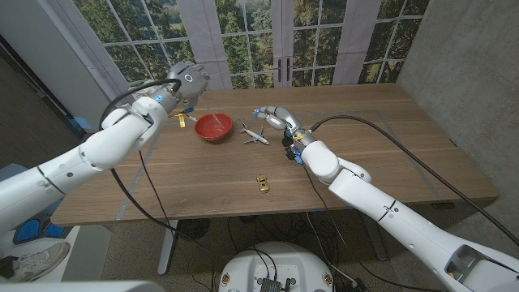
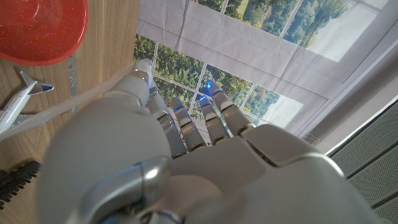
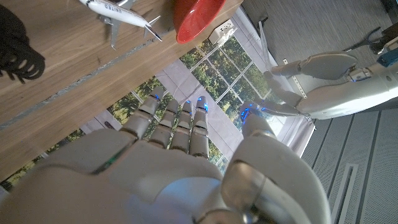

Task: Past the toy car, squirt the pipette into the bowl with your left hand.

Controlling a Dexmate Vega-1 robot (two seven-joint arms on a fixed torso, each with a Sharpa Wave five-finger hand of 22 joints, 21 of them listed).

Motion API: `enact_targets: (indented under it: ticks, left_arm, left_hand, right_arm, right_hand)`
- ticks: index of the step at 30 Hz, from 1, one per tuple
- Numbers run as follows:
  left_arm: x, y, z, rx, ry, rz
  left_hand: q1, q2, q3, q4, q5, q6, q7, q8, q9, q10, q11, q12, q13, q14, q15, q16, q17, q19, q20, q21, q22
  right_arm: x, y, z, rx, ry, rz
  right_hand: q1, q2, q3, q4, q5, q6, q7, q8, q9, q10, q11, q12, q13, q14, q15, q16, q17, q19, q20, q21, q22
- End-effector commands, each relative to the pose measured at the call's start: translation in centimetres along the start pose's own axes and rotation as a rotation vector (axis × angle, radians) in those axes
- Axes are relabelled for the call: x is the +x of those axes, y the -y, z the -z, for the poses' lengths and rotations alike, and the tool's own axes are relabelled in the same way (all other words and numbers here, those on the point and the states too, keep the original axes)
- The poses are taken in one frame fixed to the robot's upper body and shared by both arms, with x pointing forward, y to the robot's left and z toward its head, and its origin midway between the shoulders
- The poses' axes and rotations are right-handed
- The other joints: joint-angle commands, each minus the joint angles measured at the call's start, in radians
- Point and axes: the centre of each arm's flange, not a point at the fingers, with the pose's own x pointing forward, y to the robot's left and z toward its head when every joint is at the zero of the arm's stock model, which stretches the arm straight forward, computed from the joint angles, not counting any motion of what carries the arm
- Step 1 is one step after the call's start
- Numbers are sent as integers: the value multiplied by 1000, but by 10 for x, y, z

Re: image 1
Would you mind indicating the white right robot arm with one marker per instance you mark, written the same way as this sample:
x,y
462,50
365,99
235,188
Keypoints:
x,y
385,211

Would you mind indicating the white toy airplane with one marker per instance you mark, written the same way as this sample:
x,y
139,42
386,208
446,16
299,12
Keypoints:
x,y
254,136

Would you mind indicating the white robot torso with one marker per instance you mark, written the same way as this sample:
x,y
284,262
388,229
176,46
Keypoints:
x,y
275,263

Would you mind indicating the black round floor fan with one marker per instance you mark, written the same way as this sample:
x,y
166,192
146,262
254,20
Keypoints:
x,y
194,229

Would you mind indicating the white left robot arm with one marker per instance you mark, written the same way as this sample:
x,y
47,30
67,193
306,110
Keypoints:
x,y
81,158

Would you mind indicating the small blue box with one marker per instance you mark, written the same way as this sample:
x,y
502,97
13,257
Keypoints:
x,y
83,123

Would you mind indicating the red bowl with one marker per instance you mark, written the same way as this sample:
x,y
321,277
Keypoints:
x,y
211,130

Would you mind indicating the grey table leg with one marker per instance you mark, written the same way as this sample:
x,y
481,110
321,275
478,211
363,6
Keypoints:
x,y
379,247

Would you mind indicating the white table leg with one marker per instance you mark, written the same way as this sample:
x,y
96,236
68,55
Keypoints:
x,y
167,247

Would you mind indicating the white floor platform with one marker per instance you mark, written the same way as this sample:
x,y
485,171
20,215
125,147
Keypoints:
x,y
89,251

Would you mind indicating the grey white sneaker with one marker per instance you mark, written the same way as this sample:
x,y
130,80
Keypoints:
x,y
36,263

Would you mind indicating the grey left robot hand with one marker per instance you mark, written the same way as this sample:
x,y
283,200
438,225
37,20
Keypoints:
x,y
188,81

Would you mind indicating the yellow toy car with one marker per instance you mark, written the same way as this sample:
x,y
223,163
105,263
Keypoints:
x,y
263,184

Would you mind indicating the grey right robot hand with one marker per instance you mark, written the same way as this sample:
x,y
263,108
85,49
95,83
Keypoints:
x,y
284,118

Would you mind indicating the black backdrop frame bar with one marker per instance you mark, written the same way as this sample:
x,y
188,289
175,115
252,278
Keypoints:
x,y
40,89

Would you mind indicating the blue-grey bin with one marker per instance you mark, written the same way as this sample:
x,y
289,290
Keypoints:
x,y
12,172

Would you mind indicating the clear plastic pipette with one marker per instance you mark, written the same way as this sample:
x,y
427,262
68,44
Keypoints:
x,y
213,117

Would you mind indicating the blue and black pad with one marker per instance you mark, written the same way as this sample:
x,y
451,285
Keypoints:
x,y
28,232

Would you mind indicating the window forest print backdrop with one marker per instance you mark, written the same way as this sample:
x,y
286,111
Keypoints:
x,y
251,40

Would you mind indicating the white robot body edge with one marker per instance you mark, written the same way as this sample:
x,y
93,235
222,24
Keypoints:
x,y
81,286

